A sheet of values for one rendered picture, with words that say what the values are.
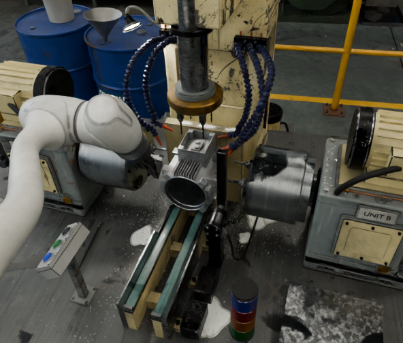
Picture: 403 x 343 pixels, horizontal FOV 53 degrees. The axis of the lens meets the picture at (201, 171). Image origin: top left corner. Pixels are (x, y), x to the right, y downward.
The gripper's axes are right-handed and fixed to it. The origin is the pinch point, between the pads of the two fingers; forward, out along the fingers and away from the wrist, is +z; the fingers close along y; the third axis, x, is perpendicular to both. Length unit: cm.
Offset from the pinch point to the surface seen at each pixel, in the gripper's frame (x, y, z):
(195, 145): -15.5, -6.5, 14.2
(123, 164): -3.3, 16.0, 11.3
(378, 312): 24, -72, 16
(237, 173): -14.4, -19.6, 33.9
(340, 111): -144, -65, 218
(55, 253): 31.2, 19.1, -6.3
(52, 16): -128, 150, 105
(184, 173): -3.9, -6.1, 10.9
